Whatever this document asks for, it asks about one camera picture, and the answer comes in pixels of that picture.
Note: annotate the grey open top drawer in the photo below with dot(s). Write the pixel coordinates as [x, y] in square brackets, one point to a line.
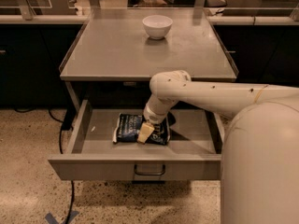
[192, 153]

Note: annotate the blue kettle chip bag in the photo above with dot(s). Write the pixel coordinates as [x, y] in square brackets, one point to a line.
[129, 127]

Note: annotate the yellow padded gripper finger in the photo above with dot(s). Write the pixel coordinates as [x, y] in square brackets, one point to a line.
[145, 132]

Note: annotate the white ceramic bowl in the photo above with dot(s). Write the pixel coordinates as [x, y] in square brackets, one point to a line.
[157, 26]

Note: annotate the dark metal drawer handle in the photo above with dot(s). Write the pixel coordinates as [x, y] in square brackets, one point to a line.
[149, 169]

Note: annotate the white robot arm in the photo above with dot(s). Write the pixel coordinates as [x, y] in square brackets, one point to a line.
[260, 153]

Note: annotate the dark cabinet row behind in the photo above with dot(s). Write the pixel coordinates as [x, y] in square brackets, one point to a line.
[32, 54]

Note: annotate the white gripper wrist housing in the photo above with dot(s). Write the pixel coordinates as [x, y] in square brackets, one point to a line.
[153, 117]

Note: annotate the blue tape floor mark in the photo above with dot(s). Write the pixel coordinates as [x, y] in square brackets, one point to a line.
[67, 218]

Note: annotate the grey metal counter cabinet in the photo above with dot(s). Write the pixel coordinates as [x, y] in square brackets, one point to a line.
[113, 59]

